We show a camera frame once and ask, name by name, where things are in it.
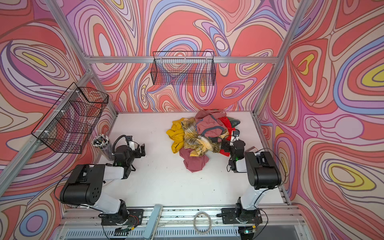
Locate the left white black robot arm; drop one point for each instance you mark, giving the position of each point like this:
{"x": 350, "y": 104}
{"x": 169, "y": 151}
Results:
{"x": 84, "y": 186}

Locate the cup of pens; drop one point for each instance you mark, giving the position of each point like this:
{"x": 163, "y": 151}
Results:
{"x": 103, "y": 143}

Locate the red cloth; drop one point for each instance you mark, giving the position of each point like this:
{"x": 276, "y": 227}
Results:
{"x": 226, "y": 127}

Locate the black wire basket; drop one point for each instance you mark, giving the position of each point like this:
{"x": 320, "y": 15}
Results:
{"x": 70, "y": 126}
{"x": 183, "y": 68}

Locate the dusty pink shirt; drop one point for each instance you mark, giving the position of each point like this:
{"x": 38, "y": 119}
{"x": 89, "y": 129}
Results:
{"x": 208, "y": 124}

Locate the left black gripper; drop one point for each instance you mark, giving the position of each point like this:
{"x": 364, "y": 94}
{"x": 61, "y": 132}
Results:
{"x": 138, "y": 155}

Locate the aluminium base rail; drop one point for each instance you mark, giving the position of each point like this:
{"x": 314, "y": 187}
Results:
{"x": 280, "y": 222}

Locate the dark green cloth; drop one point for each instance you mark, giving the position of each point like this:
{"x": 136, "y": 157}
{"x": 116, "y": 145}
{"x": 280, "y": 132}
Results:
{"x": 234, "y": 122}

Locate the back black wire basket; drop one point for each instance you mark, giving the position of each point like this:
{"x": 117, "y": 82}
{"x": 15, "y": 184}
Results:
{"x": 183, "y": 68}

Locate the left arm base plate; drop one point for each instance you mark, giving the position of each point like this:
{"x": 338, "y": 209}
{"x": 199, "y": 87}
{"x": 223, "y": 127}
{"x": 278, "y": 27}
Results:
{"x": 134, "y": 217}

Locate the left black wire basket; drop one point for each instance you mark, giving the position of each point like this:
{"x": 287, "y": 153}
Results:
{"x": 70, "y": 126}

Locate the maroon cloth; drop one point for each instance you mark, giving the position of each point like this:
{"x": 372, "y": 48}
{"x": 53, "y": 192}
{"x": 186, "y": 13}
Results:
{"x": 192, "y": 163}

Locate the yellow grey plaid cloth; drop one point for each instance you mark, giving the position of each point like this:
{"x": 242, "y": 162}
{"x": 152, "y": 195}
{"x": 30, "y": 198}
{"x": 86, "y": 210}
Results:
{"x": 198, "y": 144}

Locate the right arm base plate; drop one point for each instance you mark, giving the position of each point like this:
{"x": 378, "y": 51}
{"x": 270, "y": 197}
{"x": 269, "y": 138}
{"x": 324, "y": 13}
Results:
{"x": 237, "y": 216}

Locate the grey bracket on rail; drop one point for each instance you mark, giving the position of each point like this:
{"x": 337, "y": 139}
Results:
{"x": 152, "y": 223}

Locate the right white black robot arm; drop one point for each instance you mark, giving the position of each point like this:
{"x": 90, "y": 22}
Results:
{"x": 263, "y": 175}

